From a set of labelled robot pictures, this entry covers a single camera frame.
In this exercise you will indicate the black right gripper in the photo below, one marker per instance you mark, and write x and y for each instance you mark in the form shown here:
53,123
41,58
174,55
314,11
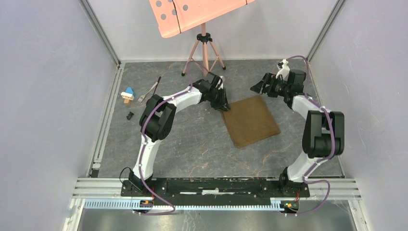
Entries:
270,79

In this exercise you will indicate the clear plastic fork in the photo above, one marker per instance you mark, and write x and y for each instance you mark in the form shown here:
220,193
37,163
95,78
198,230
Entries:
142,97

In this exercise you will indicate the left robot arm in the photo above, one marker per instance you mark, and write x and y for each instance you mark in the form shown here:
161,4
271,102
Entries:
157,120

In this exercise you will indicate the white toothed cable strip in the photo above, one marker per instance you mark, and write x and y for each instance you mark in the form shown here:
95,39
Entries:
137,204

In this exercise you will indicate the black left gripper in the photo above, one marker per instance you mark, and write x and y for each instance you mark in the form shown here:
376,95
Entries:
223,105

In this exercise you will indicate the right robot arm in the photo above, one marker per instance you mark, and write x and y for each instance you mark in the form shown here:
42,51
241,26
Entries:
323,136

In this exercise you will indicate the pink music stand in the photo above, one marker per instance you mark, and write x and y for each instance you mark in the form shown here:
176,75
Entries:
177,16

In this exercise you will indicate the blue and wood toy block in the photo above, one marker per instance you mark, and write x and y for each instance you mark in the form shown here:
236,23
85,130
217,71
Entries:
127,95

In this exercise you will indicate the purple plastic spoon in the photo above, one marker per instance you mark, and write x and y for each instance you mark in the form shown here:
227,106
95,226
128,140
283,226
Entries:
156,87

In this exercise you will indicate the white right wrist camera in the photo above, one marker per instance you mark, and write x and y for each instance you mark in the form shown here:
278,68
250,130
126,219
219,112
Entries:
283,69

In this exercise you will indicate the brown cloth napkin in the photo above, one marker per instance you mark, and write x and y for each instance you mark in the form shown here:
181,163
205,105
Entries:
249,121

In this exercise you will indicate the small black clip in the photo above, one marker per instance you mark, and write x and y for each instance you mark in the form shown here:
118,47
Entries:
130,115

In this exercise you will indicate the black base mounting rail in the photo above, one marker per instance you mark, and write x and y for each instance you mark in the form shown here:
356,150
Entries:
215,191

